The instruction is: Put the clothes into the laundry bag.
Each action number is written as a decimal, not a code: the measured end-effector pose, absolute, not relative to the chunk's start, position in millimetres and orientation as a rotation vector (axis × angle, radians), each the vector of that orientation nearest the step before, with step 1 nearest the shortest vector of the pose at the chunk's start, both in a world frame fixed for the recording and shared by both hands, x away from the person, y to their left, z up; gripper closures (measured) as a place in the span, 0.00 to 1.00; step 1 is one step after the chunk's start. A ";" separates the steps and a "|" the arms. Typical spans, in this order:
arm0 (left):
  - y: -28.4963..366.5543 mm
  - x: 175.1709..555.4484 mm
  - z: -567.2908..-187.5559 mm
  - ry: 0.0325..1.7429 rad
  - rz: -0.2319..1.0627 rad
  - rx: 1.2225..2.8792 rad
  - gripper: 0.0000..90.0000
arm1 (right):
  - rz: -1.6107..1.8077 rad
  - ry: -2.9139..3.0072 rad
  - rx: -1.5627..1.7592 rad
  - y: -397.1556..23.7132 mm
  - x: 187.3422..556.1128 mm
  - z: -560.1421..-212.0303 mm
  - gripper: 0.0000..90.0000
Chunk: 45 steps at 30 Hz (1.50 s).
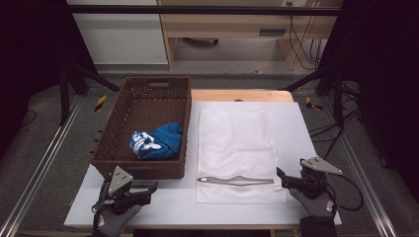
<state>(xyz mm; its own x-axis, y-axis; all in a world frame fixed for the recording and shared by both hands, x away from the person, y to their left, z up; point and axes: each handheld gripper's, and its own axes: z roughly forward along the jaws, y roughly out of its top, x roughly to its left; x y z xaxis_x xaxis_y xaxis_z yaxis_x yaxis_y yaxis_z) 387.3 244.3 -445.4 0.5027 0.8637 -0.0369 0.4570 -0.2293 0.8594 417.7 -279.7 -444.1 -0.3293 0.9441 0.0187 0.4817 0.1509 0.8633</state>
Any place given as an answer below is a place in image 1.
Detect black curved object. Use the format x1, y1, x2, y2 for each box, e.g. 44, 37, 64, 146
182, 37, 220, 46

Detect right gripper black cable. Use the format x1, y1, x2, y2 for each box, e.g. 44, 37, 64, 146
324, 172, 366, 212

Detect light wooden desk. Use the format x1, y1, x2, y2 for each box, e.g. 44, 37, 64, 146
157, 0, 344, 71

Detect aluminium floor rail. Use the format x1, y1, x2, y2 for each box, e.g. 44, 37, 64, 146
0, 94, 84, 237
319, 96, 400, 237

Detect blue printed shirt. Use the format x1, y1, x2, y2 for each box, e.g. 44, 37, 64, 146
128, 121, 185, 162

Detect black curtain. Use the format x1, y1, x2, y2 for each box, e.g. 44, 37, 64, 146
0, 0, 97, 160
316, 0, 419, 202

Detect person's left hand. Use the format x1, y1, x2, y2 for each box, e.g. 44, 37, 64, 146
93, 203, 142, 237

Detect brown wicker basket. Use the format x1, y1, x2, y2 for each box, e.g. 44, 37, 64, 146
90, 76, 193, 181

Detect black horizontal frame bar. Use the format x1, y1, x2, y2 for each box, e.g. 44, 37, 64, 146
67, 4, 344, 17

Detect black metal stand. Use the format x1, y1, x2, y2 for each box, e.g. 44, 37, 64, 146
281, 63, 346, 130
58, 61, 122, 126

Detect black floor cables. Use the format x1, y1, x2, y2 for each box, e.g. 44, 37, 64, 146
308, 82, 363, 161

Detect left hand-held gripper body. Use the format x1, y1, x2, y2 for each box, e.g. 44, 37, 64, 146
101, 165, 146, 215

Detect thin black floor cable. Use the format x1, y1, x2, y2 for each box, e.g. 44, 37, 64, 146
20, 110, 38, 128

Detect yellow black tape piece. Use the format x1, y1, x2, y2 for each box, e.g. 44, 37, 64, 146
304, 96, 324, 112
94, 94, 109, 113

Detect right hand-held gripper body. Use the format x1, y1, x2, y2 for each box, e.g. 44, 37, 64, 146
296, 155, 344, 200

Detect white cabinet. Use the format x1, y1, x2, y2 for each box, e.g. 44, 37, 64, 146
65, 0, 169, 65

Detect black hanging desk cables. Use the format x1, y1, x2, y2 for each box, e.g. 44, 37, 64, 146
287, 1, 324, 71

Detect person's right hand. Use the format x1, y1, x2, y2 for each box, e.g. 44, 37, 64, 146
289, 188, 338, 219

